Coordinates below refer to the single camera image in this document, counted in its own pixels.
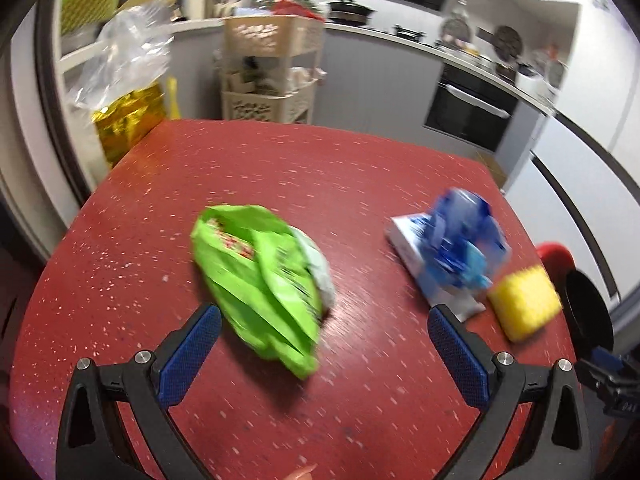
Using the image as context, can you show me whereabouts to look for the beige plastic storage cart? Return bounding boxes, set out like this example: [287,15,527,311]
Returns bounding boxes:
[221,14,326,125]

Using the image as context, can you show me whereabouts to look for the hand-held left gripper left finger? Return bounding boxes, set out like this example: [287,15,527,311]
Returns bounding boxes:
[55,303,223,480]

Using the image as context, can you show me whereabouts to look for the red stool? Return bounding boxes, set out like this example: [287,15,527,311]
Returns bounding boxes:
[534,242,577,272]

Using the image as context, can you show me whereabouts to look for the green plastic basket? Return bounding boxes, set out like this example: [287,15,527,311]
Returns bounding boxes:
[60,0,131,36]

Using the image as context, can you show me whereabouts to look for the cardboard box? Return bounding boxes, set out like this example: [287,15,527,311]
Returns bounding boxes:
[474,152,511,186]

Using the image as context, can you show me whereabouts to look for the gold foil bag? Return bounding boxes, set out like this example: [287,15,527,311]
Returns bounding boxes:
[91,83,166,170]

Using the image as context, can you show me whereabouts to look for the round grey strainer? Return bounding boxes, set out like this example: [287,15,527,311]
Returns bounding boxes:
[440,9,474,44]

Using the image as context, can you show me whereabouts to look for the yellow spiky foam pad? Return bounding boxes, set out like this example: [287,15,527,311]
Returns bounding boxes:
[487,264,564,344]

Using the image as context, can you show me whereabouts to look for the white rice cooker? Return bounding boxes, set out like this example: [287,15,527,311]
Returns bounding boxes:
[517,67,559,104]

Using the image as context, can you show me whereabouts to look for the black trash bin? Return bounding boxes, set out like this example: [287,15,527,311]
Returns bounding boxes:
[564,268,615,357]

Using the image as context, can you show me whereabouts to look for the black wok with lid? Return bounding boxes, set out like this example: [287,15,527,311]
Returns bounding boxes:
[329,0,375,25]

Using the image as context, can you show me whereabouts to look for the green plastic bag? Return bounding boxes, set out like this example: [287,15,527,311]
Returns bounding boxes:
[191,203,332,380]

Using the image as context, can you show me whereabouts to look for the grey base cabinets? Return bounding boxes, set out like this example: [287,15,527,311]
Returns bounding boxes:
[309,24,557,157]

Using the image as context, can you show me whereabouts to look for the white refrigerator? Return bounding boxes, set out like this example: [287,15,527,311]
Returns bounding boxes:
[501,0,640,311]

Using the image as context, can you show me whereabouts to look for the black built-in oven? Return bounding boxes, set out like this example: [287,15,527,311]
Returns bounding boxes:
[423,62,521,154]

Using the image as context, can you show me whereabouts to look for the blue white snack wrapper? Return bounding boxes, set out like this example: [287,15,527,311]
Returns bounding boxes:
[384,187,512,322]

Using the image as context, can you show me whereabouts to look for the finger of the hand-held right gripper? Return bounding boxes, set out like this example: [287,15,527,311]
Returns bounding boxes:
[574,346,632,387]

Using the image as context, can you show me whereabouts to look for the clear plastic bag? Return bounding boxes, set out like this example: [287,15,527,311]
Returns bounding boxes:
[67,2,174,111]

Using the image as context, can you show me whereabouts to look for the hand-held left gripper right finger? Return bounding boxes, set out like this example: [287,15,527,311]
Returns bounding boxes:
[427,304,593,480]

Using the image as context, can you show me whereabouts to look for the round black hanging pan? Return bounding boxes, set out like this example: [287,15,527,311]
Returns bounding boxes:
[492,24,524,61]

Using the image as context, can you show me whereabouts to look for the red plastic bag on cart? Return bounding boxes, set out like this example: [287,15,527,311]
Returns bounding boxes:
[272,0,321,21]

